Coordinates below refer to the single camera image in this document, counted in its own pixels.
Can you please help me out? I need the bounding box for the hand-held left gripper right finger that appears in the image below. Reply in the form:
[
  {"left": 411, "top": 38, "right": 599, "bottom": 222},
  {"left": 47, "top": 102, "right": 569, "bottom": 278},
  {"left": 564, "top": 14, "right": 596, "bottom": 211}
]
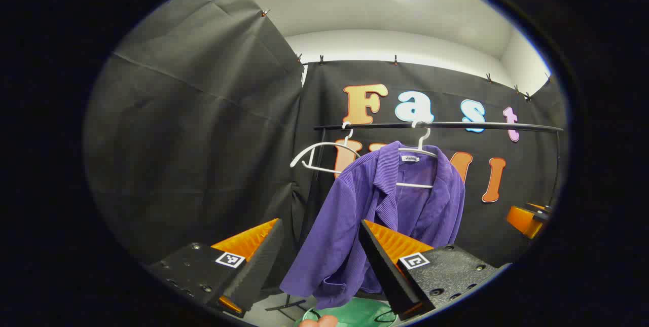
[{"left": 357, "top": 219, "right": 513, "bottom": 322}]

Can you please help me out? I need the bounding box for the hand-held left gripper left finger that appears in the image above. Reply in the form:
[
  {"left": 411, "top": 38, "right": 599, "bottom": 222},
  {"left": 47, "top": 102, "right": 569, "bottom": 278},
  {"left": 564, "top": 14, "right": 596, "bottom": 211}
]
[{"left": 147, "top": 218, "right": 284, "bottom": 318}]

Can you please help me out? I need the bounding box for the green laundry hamper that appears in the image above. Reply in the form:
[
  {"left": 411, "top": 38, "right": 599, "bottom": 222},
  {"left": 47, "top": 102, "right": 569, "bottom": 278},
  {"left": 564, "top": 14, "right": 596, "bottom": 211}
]
[{"left": 294, "top": 296, "right": 402, "bottom": 327}]

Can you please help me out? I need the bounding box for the purple ribbed jacket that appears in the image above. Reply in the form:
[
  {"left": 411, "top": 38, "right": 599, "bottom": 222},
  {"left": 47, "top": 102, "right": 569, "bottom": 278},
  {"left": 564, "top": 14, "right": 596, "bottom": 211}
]
[{"left": 279, "top": 141, "right": 466, "bottom": 310}]

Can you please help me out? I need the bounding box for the black clothes rack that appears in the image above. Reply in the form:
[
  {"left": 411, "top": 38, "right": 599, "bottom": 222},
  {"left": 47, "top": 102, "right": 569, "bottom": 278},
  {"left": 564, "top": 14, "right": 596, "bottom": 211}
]
[{"left": 266, "top": 121, "right": 565, "bottom": 312}]

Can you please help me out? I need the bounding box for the white hanger with crossbar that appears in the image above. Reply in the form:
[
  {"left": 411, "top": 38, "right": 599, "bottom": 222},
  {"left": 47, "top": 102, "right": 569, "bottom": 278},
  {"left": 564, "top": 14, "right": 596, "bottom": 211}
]
[
  {"left": 395, "top": 120, "right": 439, "bottom": 189},
  {"left": 290, "top": 122, "right": 362, "bottom": 174}
]

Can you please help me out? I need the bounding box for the black backdrop cloth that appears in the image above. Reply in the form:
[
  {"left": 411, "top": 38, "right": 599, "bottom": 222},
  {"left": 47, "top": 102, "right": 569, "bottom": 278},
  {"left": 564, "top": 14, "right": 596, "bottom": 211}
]
[{"left": 84, "top": 0, "right": 568, "bottom": 312}]

